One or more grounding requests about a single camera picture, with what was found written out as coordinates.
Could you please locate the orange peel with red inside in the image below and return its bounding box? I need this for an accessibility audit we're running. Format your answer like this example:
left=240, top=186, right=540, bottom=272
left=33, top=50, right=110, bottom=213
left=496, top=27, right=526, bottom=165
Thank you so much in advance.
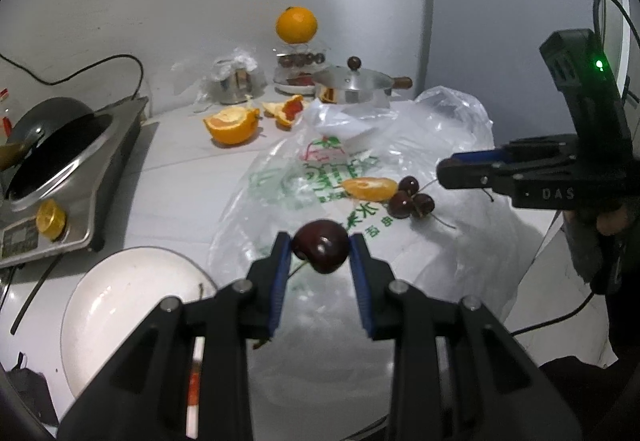
left=276, top=95, right=307, bottom=128

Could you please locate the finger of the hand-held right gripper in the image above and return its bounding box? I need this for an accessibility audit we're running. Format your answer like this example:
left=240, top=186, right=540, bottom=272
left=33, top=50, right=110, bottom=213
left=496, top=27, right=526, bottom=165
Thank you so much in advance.
left=436, top=161, right=526, bottom=196
left=450, top=135, right=581, bottom=164

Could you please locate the peeled orange segment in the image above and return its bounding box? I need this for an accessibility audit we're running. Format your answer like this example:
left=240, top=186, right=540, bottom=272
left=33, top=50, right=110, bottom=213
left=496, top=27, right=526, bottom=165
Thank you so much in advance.
left=342, top=177, right=398, bottom=202

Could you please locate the crumpled clear plastic bag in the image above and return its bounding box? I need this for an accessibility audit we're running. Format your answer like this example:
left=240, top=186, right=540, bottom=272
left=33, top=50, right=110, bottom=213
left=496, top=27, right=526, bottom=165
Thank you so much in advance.
left=171, top=48, right=268, bottom=114

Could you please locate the black wok with wooden handle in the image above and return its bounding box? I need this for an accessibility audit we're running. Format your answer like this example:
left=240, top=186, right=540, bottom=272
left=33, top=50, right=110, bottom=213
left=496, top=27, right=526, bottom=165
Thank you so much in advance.
left=0, top=97, right=98, bottom=172

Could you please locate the hollow orange peel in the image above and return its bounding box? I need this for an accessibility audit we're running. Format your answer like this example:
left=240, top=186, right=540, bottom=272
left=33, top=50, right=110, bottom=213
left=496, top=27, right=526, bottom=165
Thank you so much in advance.
left=203, top=105, right=261, bottom=148

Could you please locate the whole orange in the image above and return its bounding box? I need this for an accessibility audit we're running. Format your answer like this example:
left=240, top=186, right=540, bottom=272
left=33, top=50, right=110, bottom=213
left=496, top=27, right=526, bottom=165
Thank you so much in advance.
left=275, top=7, right=319, bottom=44

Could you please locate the steel cup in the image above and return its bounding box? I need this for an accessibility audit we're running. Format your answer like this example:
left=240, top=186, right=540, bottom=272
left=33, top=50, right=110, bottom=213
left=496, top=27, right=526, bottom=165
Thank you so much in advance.
left=212, top=68, right=266, bottom=104

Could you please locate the black cooker power cable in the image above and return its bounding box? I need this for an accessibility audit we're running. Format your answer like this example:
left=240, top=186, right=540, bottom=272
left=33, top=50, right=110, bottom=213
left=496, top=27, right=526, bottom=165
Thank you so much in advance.
left=0, top=52, right=145, bottom=102

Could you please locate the person's right hand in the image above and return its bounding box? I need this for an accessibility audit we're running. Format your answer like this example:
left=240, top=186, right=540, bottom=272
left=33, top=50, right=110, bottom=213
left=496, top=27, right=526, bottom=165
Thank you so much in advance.
left=595, top=206, right=633, bottom=237

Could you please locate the clear printed plastic bag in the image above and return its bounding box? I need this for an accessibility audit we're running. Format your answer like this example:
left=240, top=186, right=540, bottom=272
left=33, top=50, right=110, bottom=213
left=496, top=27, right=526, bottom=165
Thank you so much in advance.
left=207, top=86, right=523, bottom=427

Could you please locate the glass jar with dark dates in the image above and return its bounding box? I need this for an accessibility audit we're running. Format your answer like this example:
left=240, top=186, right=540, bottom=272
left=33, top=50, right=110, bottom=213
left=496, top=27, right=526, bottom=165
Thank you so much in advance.
left=272, top=42, right=328, bottom=96

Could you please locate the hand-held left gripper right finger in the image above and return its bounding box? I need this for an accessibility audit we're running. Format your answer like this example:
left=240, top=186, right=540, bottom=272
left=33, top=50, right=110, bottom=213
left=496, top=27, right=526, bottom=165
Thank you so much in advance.
left=348, top=232, right=583, bottom=441

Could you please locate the white plate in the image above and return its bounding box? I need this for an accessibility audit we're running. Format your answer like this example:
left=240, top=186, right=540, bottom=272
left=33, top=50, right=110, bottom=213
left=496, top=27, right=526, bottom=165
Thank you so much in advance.
left=60, top=246, right=218, bottom=422

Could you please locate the person's right forearm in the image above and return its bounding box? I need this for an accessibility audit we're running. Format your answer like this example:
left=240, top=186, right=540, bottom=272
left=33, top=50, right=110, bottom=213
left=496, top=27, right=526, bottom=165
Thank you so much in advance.
left=562, top=208, right=640, bottom=294

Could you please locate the steel pot with wooden handle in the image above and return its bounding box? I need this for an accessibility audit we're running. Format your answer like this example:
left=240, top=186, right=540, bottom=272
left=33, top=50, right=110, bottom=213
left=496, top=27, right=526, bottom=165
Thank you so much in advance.
left=312, top=56, right=413, bottom=108

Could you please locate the steel induction cooker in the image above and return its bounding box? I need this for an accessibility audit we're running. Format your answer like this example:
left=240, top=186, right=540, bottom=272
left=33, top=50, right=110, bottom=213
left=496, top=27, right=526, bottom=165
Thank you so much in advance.
left=0, top=96, right=151, bottom=269

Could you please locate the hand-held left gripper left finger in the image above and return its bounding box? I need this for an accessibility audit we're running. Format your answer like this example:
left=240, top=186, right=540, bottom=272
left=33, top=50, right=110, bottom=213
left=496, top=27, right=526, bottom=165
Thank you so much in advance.
left=57, top=231, right=293, bottom=441

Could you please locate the dark clothing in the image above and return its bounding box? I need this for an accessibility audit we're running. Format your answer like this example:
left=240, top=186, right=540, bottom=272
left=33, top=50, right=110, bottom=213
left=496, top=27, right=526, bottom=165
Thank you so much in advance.
left=537, top=291, right=640, bottom=441

